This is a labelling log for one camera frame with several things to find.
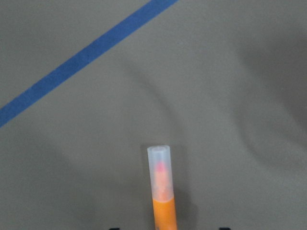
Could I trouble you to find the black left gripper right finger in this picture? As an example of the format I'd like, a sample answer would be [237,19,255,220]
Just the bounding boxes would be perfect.
[219,227,231,230]

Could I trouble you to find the orange marker pen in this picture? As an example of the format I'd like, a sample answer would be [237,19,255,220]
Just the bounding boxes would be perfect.
[147,145,177,230]

